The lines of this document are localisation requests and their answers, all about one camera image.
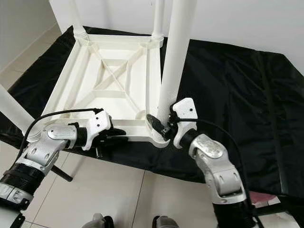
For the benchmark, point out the black metal table frame bar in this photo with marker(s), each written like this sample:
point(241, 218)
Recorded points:
point(270, 209)

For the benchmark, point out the white plastic table top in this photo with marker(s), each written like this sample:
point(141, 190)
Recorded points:
point(76, 99)

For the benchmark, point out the black metal table frame leg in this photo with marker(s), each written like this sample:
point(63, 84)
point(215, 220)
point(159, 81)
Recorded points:
point(64, 174)

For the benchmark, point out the black table cloth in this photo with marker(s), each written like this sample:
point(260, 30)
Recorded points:
point(242, 80)

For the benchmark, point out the grey robot foot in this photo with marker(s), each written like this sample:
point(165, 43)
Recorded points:
point(166, 222)
point(99, 221)

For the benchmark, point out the grey left robot foot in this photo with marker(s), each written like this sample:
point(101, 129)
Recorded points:
point(99, 221)

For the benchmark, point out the pink slipper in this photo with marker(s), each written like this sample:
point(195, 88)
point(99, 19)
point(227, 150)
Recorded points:
point(266, 198)

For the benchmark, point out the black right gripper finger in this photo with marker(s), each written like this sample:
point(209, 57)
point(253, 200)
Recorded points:
point(156, 123)

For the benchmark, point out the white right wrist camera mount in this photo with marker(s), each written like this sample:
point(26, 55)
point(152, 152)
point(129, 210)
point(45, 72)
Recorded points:
point(185, 111)

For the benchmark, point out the grey right robot foot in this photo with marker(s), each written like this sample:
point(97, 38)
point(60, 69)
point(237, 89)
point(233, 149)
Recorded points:
point(166, 222)

